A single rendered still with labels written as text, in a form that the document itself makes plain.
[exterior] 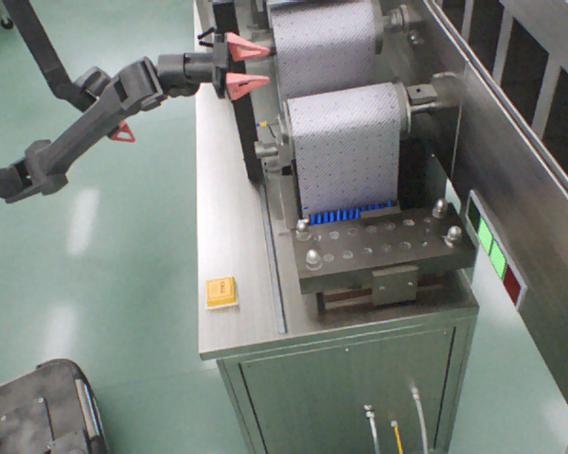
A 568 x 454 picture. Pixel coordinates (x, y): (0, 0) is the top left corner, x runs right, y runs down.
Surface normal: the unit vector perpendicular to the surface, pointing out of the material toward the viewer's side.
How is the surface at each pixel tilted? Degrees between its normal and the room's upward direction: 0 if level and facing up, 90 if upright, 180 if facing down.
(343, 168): 90
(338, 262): 0
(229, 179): 0
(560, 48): 90
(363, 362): 90
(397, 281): 90
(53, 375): 0
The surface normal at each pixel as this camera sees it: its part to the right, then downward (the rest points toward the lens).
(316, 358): 0.12, 0.69
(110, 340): -0.11, -0.70
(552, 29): -0.99, 0.16
